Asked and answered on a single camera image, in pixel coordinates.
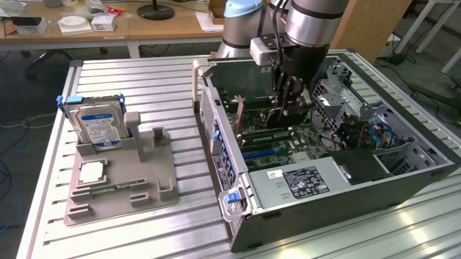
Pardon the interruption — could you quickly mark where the perforated metal drive cage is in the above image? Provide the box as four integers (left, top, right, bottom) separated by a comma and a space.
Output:
311, 58, 361, 127

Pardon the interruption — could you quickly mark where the blue slot retainer strip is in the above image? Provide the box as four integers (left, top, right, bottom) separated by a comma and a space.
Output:
211, 120, 236, 187

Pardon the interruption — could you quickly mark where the white square dish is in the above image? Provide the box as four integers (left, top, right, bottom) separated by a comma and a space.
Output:
57, 15, 93, 36

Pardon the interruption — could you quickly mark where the open PC case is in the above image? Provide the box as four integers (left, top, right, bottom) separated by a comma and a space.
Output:
191, 52, 461, 253

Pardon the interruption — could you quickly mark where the red wire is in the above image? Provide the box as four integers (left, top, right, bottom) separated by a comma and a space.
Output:
355, 122, 369, 148

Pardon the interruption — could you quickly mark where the white box black lid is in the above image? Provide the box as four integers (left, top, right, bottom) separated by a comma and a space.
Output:
9, 16, 48, 35

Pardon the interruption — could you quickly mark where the grey power supply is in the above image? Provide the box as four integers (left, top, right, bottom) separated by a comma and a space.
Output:
247, 158, 353, 210

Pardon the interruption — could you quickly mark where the wooden cabinet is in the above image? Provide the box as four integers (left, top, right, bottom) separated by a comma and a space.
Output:
326, 0, 414, 63

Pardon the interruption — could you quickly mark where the blue wire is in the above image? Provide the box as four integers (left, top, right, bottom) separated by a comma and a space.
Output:
369, 120, 398, 148

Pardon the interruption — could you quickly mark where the green RAM stick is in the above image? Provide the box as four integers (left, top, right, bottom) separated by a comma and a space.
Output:
88, 182, 131, 193

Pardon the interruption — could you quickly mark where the white frame table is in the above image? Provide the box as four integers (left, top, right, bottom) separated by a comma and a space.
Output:
394, 0, 461, 74

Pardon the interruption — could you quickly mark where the cardboard box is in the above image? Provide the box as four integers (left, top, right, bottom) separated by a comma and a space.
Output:
208, 0, 228, 17

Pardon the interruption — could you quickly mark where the black chair base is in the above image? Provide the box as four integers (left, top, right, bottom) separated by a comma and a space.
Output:
21, 47, 108, 80

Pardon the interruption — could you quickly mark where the black power adaptor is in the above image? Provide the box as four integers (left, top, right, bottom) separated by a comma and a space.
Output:
386, 53, 407, 66

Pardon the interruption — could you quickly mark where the black plastic cover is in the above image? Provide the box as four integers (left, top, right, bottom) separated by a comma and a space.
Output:
327, 147, 394, 186

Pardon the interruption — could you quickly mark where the hard disk blue carrier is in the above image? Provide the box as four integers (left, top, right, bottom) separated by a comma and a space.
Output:
56, 91, 131, 152

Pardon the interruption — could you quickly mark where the small white labelled box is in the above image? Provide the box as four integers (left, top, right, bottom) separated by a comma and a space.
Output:
89, 15, 116, 32

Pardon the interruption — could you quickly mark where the silver CPU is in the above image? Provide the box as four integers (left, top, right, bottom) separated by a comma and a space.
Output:
79, 162, 105, 185

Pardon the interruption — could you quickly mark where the CPU socket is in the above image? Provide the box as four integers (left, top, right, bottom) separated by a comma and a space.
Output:
246, 110, 270, 132

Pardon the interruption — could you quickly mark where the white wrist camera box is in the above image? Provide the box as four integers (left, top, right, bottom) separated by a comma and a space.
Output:
250, 35, 289, 65

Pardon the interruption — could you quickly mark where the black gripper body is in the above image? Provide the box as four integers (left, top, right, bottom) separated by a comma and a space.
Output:
279, 43, 330, 81

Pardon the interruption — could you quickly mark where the black round lamp base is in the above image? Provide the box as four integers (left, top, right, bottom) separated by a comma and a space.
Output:
136, 0, 176, 20

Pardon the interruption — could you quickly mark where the green motherboard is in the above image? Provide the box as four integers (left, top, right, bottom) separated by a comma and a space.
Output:
215, 88, 333, 173

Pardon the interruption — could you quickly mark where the white paper stack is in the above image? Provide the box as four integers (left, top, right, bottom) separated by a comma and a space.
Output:
195, 12, 224, 33

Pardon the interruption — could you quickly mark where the grey parts rack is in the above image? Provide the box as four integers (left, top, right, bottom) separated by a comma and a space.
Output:
61, 112, 180, 227

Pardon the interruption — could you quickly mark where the metal disk bay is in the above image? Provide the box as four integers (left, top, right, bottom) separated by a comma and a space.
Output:
373, 141, 438, 176

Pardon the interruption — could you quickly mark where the installed RAM stick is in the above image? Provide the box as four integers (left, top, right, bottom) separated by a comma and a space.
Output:
240, 131, 293, 143

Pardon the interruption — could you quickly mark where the black stand foot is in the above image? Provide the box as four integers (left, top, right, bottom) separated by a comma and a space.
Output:
406, 80, 461, 108

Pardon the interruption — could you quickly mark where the black camera cable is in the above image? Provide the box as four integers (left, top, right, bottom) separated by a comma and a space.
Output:
269, 0, 287, 71

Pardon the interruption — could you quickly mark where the black expansion slot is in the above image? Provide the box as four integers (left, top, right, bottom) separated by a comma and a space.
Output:
240, 144, 275, 153

